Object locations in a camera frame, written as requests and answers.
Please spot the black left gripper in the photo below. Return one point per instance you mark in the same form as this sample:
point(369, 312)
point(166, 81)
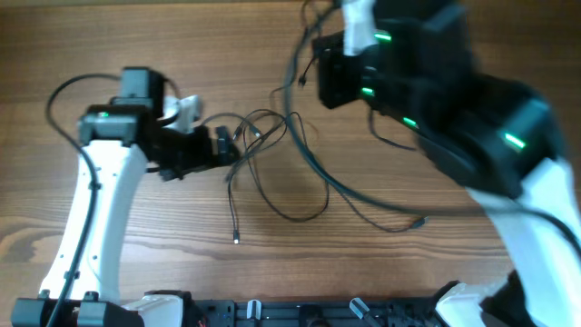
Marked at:
point(202, 158)

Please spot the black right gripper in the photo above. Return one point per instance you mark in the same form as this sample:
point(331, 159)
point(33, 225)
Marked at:
point(330, 73)

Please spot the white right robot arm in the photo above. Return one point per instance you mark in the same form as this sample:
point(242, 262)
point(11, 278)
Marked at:
point(497, 138)

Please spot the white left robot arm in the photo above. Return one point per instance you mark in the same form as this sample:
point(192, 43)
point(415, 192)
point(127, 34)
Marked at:
point(135, 133)

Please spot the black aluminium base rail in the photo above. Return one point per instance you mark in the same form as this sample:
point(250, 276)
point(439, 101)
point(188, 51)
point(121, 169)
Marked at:
point(406, 312)

